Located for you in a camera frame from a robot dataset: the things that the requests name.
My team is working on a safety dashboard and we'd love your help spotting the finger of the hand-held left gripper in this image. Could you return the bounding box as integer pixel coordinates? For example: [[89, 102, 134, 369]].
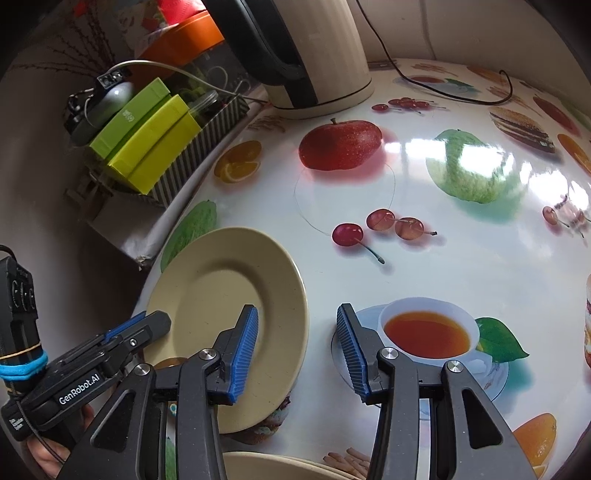
[[117, 310, 172, 359], [104, 314, 149, 345]]

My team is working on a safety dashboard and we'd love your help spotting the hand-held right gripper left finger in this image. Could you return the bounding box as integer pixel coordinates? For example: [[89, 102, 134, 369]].
[[58, 304, 259, 480]]

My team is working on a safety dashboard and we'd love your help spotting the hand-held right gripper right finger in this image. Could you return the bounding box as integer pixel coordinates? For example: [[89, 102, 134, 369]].
[[336, 303, 539, 480]]

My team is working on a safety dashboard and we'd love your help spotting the stack of yellow plates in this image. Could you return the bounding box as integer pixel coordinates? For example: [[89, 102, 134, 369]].
[[144, 226, 309, 435]]

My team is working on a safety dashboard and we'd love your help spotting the person's left hand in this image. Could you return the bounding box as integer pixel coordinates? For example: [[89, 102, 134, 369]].
[[25, 404, 95, 480]]

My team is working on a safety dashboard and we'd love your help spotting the beige plate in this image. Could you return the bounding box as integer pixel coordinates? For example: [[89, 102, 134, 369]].
[[291, 457, 366, 480], [223, 451, 342, 480]]

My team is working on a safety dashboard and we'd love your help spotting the fruit print tablecloth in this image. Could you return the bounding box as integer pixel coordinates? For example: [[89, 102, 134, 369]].
[[131, 58, 591, 480]]

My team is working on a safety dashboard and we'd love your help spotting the yellow-green box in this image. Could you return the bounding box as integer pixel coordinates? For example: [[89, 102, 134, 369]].
[[129, 113, 202, 195], [106, 95, 190, 179]]

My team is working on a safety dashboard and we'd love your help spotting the striped storage box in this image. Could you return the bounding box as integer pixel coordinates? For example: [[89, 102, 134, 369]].
[[131, 95, 250, 209]]

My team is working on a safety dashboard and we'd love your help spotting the light green box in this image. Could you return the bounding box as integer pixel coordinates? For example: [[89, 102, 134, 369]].
[[89, 78, 172, 160]]

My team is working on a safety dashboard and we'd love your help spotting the grey round device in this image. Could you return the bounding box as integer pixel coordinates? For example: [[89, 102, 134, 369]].
[[69, 83, 135, 145]]

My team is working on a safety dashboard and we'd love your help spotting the small clear jar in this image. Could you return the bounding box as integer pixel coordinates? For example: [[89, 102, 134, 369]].
[[187, 90, 221, 128]]

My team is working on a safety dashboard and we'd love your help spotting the orange container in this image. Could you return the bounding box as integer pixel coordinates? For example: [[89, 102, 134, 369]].
[[139, 9, 225, 66]]

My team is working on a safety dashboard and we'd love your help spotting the cream electric kettle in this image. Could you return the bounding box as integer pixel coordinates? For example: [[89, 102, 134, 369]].
[[203, 0, 375, 121]]

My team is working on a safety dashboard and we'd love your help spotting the white thin cable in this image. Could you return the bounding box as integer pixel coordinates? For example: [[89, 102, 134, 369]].
[[108, 60, 242, 99]]

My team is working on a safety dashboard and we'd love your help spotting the black power cable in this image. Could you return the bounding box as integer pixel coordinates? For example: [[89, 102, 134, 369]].
[[355, 0, 514, 106]]

